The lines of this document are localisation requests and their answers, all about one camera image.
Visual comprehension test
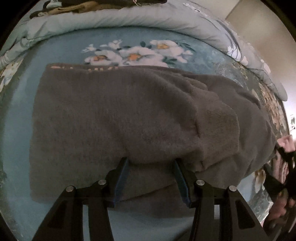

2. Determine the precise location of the tan garment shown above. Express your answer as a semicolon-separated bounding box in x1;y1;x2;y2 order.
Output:
29;1;102;19

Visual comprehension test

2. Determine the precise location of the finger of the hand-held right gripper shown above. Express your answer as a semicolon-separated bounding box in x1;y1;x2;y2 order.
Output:
275;145;296;172

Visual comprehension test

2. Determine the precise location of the light blue daisy quilt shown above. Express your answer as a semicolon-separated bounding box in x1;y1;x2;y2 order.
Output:
0;0;288;101

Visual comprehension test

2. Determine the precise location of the folded pink garment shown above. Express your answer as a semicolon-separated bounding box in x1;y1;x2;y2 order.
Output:
270;135;296;186

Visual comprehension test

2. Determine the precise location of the teal floral bed sheet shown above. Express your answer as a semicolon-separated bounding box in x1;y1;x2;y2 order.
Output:
0;25;290;241

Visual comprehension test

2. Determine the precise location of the grey knit sweater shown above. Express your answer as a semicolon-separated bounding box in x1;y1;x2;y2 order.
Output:
29;63;278;219

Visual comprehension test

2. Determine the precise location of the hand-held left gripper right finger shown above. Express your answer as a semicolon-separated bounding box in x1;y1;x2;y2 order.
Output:
173;159;266;241

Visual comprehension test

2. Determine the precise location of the person's right hand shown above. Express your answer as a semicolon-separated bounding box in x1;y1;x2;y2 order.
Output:
264;197;294;234

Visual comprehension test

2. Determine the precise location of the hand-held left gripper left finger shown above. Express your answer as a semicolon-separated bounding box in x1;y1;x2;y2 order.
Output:
32;157;130;241

